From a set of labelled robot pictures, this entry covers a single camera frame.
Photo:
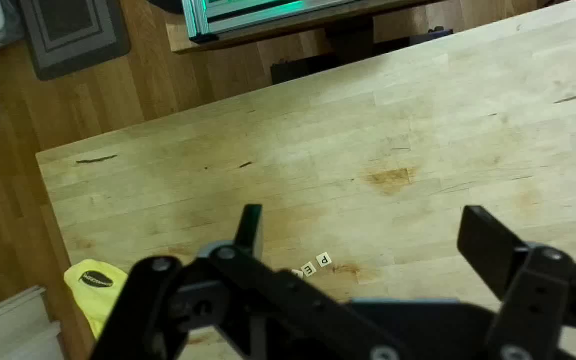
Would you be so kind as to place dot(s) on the grey floor mat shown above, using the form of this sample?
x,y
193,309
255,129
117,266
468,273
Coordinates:
x,y
73,35

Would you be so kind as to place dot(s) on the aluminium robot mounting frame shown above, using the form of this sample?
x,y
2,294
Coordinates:
x,y
211,18

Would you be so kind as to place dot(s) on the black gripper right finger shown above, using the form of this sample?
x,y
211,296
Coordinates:
x,y
495,252

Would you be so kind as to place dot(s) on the letter tile P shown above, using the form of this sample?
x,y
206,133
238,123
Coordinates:
x,y
324,258

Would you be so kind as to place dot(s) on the yellow plastic bag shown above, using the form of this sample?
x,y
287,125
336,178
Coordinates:
x,y
94,289

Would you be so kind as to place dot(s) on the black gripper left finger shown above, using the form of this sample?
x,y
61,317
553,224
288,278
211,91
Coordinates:
x,y
245,245

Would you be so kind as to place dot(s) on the letter tile E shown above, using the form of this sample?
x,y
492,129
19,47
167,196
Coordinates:
x,y
308,268

